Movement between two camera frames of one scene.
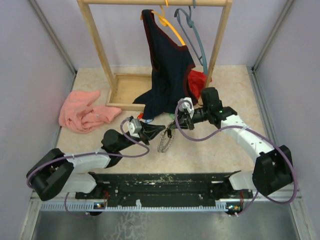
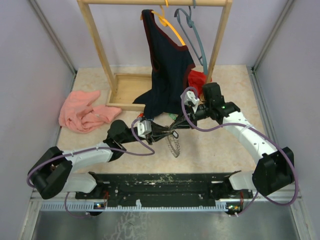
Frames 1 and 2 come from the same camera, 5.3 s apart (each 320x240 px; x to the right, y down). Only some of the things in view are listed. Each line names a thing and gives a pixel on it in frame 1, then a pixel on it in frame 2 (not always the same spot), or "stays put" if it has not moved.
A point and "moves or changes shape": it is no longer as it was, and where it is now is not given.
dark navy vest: [171, 62] stays put
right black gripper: [183, 121] stays put
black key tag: [169, 132] moves or changes shape
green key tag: [172, 116] stays put
